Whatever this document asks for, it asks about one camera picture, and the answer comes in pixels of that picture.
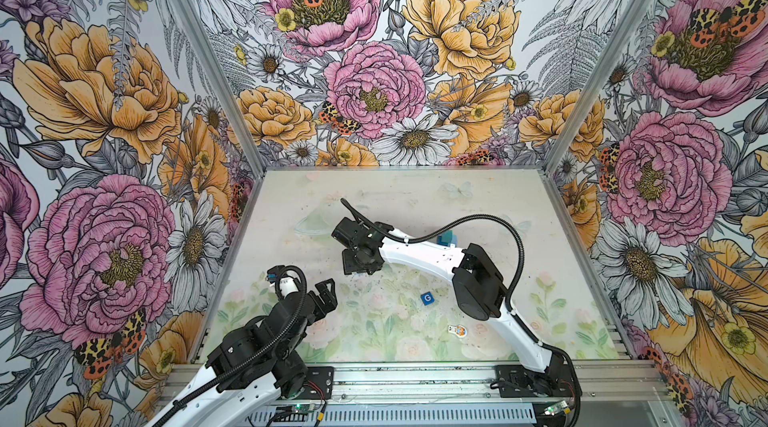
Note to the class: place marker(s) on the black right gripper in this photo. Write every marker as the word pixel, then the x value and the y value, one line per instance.
pixel 349 264

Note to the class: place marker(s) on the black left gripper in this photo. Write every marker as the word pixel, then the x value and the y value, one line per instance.
pixel 327 298

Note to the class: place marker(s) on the teal cube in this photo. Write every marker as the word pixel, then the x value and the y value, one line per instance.
pixel 448 239

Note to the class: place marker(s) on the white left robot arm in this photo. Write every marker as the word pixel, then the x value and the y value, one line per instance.
pixel 258 363

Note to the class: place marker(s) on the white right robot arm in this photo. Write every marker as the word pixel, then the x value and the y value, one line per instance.
pixel 479 289

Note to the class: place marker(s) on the blue letter G block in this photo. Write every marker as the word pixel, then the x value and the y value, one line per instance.
pixel 427 298

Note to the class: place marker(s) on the green circuit board left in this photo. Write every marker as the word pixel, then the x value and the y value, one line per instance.
pixel 303 408

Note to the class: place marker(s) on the green circuit board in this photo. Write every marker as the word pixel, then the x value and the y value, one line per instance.
pixel 559 408
pixel 303 408

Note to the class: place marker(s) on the green circuit board right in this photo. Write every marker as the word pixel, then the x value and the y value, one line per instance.
pixel 559 408

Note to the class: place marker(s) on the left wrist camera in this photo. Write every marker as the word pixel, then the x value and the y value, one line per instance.
pixel 283 280

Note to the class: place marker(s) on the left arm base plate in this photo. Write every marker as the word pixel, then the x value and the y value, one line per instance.
pixel 315 383

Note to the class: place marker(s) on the aluminium front rail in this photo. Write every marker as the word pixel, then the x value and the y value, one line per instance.
pixel 442 382

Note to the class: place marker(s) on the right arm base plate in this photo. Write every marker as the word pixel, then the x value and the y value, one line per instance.
pixel 514 381

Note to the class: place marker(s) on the grey vented cable duct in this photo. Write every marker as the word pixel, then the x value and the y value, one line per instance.
pixel 432 414

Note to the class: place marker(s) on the aluminium corner post right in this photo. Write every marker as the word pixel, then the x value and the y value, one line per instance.
pixel 625 26

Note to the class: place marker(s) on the aluminium corner post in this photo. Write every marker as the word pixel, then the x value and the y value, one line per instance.
pixel 189 19
pixel 625 26

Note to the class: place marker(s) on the aluminium corner post left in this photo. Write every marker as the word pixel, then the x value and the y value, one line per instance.
pixel 189 19

